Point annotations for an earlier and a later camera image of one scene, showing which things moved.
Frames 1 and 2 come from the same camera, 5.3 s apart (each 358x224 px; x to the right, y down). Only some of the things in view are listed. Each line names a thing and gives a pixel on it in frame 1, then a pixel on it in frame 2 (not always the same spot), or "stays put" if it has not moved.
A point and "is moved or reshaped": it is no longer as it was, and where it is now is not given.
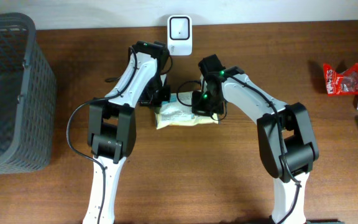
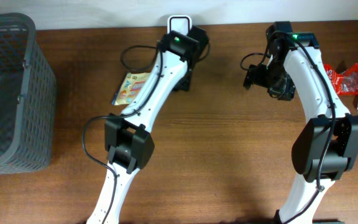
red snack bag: x=348 y=82 stays put
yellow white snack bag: x=178 y=111 is moved or reshaped
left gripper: x=155 y=98 → x=183 y=83
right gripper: x=205 y=108 → x=257 y=76
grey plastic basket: x=18 y=95 stays put
